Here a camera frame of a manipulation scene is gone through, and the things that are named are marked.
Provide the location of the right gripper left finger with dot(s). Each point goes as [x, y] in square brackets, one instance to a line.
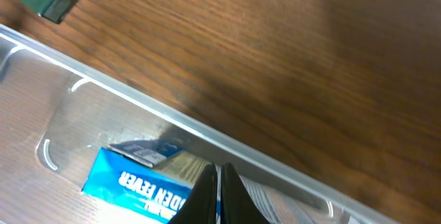
[200, 206]

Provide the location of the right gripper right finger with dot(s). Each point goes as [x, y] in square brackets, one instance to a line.
[236, 204]

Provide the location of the blue medicine box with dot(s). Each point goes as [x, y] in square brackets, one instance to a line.
[116, 178]

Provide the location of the clear plastic container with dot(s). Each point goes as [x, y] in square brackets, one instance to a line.
[57, 113]

